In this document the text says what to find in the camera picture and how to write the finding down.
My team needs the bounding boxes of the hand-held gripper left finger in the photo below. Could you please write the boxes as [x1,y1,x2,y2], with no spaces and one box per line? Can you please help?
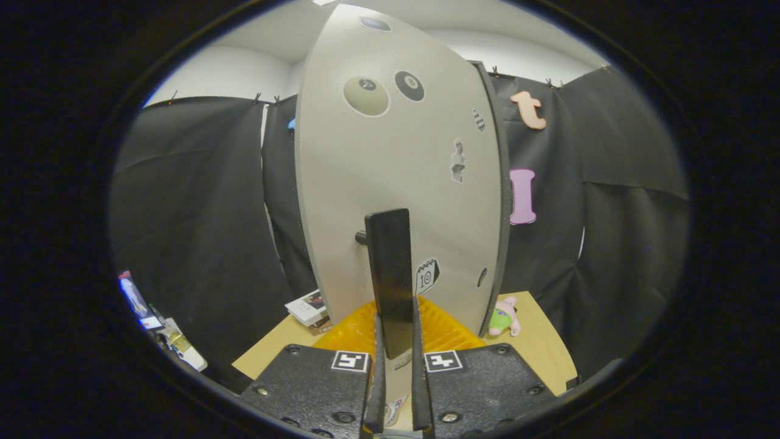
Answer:
[239,301,389,439]

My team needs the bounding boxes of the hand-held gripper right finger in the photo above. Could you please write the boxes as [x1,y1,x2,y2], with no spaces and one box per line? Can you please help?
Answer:
[410,296,559,439]

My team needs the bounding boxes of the black door handle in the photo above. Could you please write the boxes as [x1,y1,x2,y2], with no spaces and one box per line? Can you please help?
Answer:
[355,209,416,360]

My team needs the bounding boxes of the grey shoe cabinet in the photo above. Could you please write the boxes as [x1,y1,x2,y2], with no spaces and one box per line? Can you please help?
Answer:
[468,60,512,339]

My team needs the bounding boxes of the stack of booklets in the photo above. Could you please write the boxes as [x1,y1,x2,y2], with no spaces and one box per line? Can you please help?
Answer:
[285,289,333,335]

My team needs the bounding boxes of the pink and green plush toy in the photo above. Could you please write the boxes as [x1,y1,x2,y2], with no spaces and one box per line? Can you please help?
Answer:
[488,296,522,338]

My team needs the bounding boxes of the black backdrop cloth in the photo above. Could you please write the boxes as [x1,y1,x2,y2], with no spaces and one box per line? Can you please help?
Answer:
[110,64,690,391]

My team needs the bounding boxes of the colourful printed packet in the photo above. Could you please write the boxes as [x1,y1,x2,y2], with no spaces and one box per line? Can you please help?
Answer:
[118,271,163,332]

